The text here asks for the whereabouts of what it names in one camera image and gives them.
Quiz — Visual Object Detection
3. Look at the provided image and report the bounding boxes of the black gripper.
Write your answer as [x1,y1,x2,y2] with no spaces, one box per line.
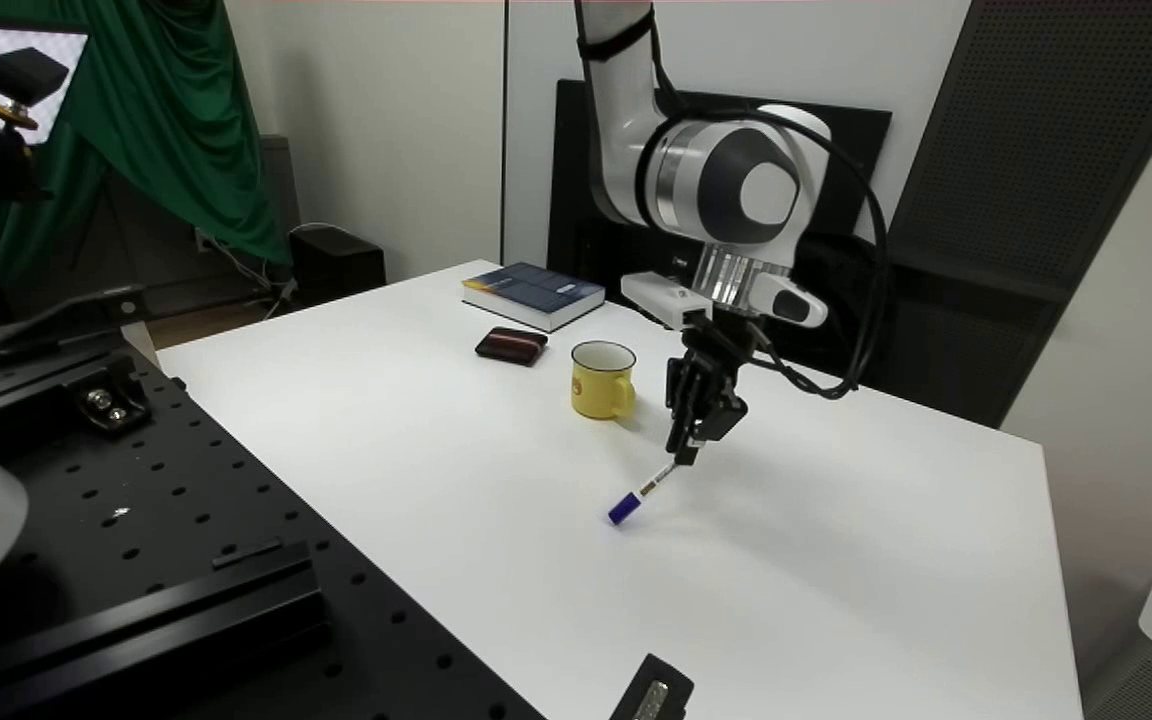
[662,310,760,470]

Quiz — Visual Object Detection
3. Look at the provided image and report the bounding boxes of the yellow enamel mug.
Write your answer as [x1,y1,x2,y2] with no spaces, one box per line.
[570,336,642,423]

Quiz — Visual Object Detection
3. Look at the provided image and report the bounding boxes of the white marker with blue cap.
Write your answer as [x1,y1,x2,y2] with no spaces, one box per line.
[603,456,679,528]

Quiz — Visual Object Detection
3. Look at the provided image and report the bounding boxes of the black office chair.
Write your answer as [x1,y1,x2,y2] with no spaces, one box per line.
[772,229,903,385]

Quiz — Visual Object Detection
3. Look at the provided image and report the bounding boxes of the black wallet with red stripe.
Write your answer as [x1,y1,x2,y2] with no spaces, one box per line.
[471,326,553,369]

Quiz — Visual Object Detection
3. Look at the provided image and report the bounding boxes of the blue hardcover book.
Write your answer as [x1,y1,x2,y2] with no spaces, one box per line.
[460,262,610,336]

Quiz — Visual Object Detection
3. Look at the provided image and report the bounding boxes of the large black board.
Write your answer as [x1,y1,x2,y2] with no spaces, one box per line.
[546,76,896,336]

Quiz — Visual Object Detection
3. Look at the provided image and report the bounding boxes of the black table clamp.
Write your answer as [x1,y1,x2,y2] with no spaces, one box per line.
[610,651,702,720]

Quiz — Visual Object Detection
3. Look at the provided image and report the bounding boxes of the black speaker box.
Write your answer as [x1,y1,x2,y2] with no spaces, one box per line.
[283,224,390,310]

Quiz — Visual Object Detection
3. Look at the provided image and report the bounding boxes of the dark grey partition panel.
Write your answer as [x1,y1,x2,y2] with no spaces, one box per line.
[886,0,1152,431]

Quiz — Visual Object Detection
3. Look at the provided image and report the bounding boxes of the black perforated breadboard base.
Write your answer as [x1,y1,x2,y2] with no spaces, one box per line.
[0,317,550,720]

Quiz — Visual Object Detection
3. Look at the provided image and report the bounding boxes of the green curtain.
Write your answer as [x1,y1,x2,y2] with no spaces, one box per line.
[0,0,297,336]

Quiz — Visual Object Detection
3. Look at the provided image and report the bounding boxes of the black lever clamp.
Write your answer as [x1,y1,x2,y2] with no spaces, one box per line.
[0,282,153,372]

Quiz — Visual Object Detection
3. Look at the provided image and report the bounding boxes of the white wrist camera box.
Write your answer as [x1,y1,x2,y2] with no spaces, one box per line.
[615,269,715,332]

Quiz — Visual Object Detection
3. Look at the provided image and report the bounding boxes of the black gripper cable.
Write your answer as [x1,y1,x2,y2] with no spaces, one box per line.
[731,109,902,403]

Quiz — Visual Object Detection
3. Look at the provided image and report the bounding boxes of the small black metal bracket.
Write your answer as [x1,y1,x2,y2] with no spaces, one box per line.
[71,365,158,440]

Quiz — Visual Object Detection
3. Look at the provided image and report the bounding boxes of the black aluminium rail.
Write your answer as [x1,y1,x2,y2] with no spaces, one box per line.
[0,548,334,720]

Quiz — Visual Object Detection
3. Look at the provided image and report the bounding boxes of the black camera on stand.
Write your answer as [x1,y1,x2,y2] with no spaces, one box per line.
[0,45,71,326]

